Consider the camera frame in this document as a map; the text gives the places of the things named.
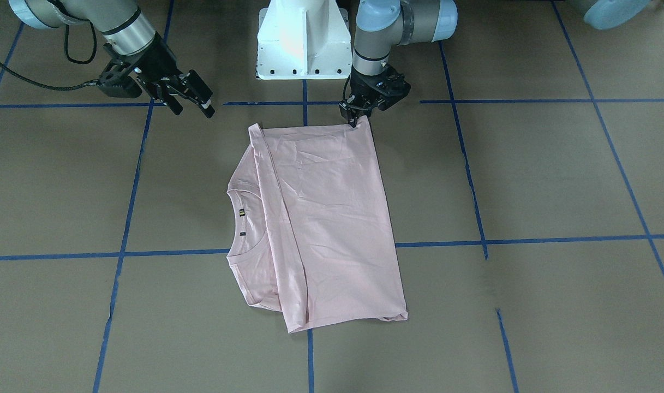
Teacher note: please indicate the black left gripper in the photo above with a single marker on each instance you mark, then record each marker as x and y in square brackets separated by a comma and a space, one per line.
[360, 103]

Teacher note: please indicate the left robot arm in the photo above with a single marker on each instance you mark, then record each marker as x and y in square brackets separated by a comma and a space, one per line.
[380, 26]

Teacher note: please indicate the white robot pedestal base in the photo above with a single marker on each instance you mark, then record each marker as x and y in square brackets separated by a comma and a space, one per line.
[303, 40]

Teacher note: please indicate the pink Snoopy t-shirt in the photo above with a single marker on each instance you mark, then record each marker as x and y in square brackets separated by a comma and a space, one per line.
[313, 235]

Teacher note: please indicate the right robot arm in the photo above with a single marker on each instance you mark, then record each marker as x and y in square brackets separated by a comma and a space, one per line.
[124, 26]

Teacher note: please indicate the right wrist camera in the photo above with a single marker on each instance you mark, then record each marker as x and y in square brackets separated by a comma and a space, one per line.
[115, 81]

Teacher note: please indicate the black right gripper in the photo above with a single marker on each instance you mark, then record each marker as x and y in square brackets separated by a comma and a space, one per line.
[153, 61]

